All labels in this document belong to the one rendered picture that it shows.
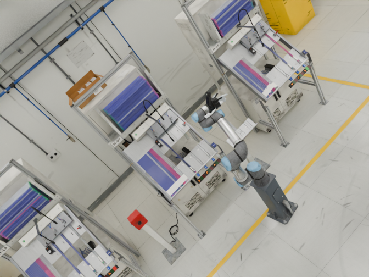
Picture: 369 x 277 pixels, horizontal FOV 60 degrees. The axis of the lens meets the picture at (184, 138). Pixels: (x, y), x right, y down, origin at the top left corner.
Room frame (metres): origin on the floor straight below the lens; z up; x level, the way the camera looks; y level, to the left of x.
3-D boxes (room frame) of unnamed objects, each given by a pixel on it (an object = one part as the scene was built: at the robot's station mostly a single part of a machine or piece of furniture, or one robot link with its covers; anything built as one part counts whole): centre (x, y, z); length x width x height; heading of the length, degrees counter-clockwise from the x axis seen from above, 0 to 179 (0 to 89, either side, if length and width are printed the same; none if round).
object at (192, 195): (3.09, 0.28, 0.31); 0.70 x 0.65 x 0.62; 101
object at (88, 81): (3.25, 0.36, 1.82); 0.68 x 0.30 x 0.20; 101
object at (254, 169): (2.02, -0.32, 0.72); 0.13 x 0.12 x 0.14; 85
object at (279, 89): (3.20, -1.20, 0.65); 1.01 x 0.73 x 1.29; 11
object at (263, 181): (2.02, -0.33, 0.60); 0.15 x 0.15 x 0.10
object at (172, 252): (2.49, 0.89, 0.39); 0.24 x 0.24 x 0.78; 11
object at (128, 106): (2.98, 0.19, 1.52); 0.51 x 0.13 x 0.27; 101
